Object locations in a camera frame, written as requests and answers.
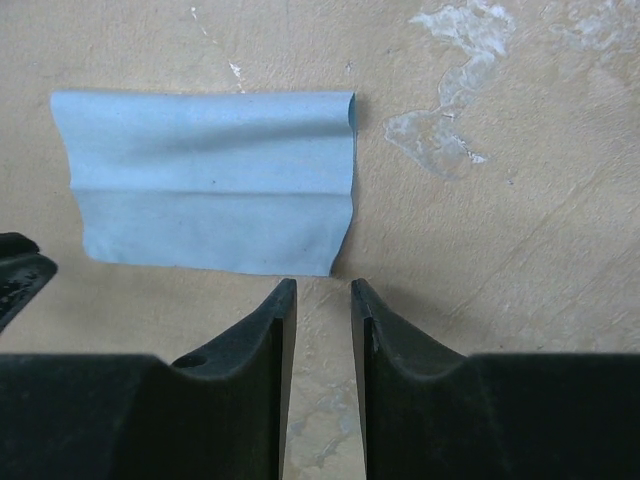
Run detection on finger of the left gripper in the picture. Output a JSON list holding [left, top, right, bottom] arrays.
[[1, 232, 58, 331]]

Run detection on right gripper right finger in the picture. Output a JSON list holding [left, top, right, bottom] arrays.
[[351, 279, 639, 479]]

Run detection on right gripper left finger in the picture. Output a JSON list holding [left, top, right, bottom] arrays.
[[1, 279, 297, 479]]

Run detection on light blue cleaning cloth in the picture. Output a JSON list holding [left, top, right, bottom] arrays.
[[50, 90, 356, 276]]

